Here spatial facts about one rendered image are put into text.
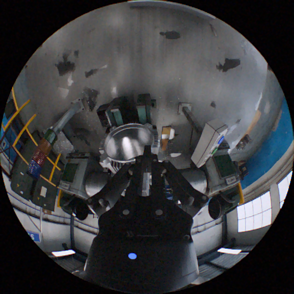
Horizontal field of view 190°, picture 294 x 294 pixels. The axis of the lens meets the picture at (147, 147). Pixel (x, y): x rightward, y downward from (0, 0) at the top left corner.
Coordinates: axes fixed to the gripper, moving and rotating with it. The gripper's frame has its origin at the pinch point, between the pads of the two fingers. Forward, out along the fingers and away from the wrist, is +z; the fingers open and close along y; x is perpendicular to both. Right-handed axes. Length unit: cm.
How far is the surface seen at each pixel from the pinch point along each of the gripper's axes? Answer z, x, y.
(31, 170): -11.8, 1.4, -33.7
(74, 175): 24, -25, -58
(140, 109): 15.5, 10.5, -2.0
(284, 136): 31, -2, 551
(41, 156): -5.4, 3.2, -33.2
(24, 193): -29, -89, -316
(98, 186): 21, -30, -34
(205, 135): 5.1, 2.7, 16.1
